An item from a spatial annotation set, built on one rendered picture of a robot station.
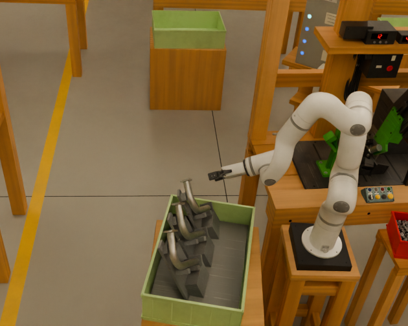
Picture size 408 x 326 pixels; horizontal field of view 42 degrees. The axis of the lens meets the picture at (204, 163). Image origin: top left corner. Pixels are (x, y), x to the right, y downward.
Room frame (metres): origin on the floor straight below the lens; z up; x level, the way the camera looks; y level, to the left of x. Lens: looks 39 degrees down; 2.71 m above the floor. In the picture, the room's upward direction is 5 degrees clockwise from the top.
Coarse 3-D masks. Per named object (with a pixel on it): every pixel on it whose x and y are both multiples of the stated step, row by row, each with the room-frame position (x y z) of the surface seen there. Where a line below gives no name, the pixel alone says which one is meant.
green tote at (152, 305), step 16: (224, 208) 1.89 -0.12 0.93; (240, 208) 1.88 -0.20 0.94; (160, 256) 1.63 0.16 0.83; (144, 288) 1.34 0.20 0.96; (144, 304) 1.31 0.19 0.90; (160, 304) 1.31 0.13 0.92; (176, 304) 1.30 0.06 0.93; (192, 304) 1.29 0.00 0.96; (208, 304) 1.29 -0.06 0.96; (240, 304) 1.39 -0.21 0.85; (160, 320) 1.30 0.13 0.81; (176, 320) 1.30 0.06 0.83; (192, 320) 1.29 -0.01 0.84; (208, 320) 1.29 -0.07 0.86; (224, 320) 1.28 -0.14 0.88; (240, 320) 1.28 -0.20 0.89
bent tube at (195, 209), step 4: (180, 180) 1.77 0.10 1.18; (184, 180) 1.77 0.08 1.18; (188, 180) 1.78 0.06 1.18; (184, 184) 1.77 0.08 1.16; (188, 184) 1.77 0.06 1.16; (188, 188) 1.76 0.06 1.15; (188, 192) 1.74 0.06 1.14; (188, 196) 1.73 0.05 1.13; (192, 196) 1.74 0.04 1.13; (188, 200) 1.72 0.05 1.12; (192, 200) 1.72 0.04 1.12; (192, 204) 1.71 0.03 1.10; (196, 204) 1.72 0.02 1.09; (192, 208) 1.71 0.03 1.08; (196, 208) 1.71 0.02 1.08; (200, 208) 1.75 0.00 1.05; (204, 208) 1.79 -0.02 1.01; (208, 208) 1.83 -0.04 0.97; (196, 212) 1.72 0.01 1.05; (200, 212) 1.73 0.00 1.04
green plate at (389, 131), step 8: (392, 112) 2.39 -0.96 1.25; (384, 120) 2.40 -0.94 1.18; (392, 120) 2.35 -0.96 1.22; (400, 120) 2.30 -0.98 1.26; (384, 128) 2.37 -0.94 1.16; (392, 128) 2.31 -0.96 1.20; (400, 128) 2.31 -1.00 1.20; (376, 136) 2.38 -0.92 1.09; (384, 136) 2.33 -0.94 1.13; (392, 136) 2.31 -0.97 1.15; (400, 136) 2.32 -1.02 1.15
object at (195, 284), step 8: (160, 240) 1.45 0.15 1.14; (160, 248) 1.40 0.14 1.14; (176, 248) 1.50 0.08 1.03; (168, 256) 1.43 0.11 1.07; (184, 256) 1.52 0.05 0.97; (168, 264) 1.40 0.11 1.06; (192, 272) 1.48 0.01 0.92; (200, 272) 1.48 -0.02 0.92; (208, 272) 1.53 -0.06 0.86; (176, 280) 1.39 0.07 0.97; (184, 280) 1.43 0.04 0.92; (192, 280) 1.44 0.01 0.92; (200, 280) 1.45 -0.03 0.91; (184, 288) 1.40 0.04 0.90; (192, 288) 1.41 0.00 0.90; (200, 288) 1.42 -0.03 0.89; (184, 296) 1.38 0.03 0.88; (200, 296) 1.41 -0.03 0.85
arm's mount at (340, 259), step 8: (296, 224) 1.84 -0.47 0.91; (304, 224) 1.84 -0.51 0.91; (312, 224) 1.85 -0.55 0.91; (296, 232) 1.79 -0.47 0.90; (296, 240) 1.74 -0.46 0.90; (344, 240) 1.77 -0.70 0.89; (296, 248) 1.69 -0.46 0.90; (304, 248) 1.69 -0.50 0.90; (344, 248) 1.72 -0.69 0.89; (296, 256) 1.65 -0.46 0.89; (304, 256) 1.65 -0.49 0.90; (312, 256) 1.65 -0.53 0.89; (336, 256) 1.67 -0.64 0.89; (344, 256) 1.68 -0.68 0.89; (296, 264) 1.63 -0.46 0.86; (304, 264) 1.60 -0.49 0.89; (312, 264) 1.61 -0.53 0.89; (320, 264) 1.61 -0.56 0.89; (328, 264) 1.62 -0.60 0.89; (336, 264) 1.63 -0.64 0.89; (344, 264) 1.63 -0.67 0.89
